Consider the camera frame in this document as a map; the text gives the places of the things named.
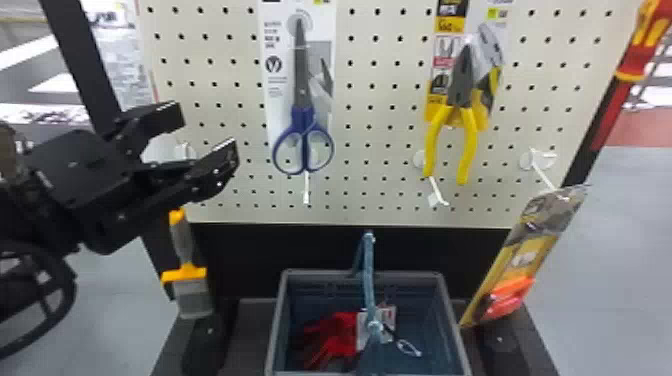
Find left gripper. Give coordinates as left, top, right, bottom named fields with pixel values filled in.
left=23, top=101, right=242, bottom=257

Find blue scissors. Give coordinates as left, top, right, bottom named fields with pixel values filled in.
left=257, top=0, right=338, bottom=177

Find yellow grey scraper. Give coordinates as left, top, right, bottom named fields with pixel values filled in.
left=159, top=206, right=215, bottom=320

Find white pegboard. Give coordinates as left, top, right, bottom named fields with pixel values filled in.
left=38, top=0, right=653, bottom=376

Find red gloves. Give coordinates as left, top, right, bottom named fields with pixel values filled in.
left=300, top=304, right=422, bottom=372

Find yellow pliers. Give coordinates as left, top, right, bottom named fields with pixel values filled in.
left=421, top=0, right=509, bottom=187

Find blue basket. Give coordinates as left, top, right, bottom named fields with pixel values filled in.
left=264, top=230, right=474, bottom=376

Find orange utility knife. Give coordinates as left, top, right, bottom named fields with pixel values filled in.
left=458, top=183, right=590, bottom=330

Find red screwdriver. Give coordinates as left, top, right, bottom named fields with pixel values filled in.
left=589, top=0, right=672, bottom=154

